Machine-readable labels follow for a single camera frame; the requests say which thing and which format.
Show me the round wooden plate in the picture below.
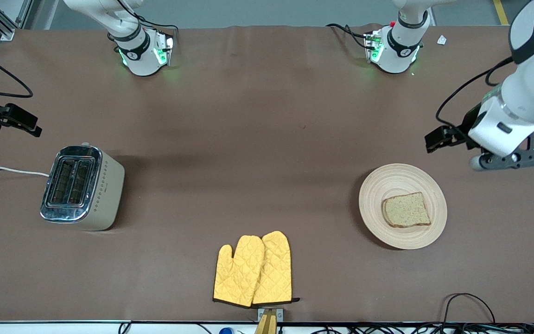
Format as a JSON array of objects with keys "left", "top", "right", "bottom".
[{"left": 359, "top": 163, "right": 448, "bottom": 250}]

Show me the slice of toast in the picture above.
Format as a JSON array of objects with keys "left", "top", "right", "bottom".
[{"left": 382, "top": 192, "right": 432, "bottom": 228}]

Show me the chrome and beige toaster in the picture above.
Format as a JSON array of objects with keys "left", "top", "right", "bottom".
[{"left": 40, "top": 141, "right": 125, "bottom": 231}]

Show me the yellow quilted oven mitt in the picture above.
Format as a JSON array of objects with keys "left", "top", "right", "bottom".
[
  {"left": 213, "top": 235, "right": 266, "bottom": 308},
  {"left": 252, "top": 231, "right": 301, "bottom": 305}
]

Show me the metal clamp with wooden stick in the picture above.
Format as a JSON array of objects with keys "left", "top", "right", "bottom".
[{"left": 254, "top": 308, "right": 284, "bottom": 334}]

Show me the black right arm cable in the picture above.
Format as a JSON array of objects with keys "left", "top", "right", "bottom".
[{"left": 0, "top": 44, "right": 34, "bottom": 99}]

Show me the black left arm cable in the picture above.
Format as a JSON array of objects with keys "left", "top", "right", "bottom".
[{"left": 435, "top": 57, "right": 514, "bottom": 135}]

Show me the white toaster power cable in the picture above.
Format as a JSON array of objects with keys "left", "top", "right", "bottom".
[{"left": 0, "top": 166, "right": 51, "bottom": 177}]

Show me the aluminium frame structure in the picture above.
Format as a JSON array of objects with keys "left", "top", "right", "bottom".
[{"left": 0, "top": 0, "right": 32, "bottom": 41}]

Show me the black arm base cable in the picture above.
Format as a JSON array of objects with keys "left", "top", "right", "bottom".
[
  {"left": 118, "top": 0, "right": 179, "bottom": 32},
  {"left": 326, "top": 23, "right": 370, "bottom": 50}
]

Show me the black looped floor cable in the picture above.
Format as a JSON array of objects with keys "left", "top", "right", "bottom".
[{"left": 439, "top": 293, "right": 497, "bottom": 325}]

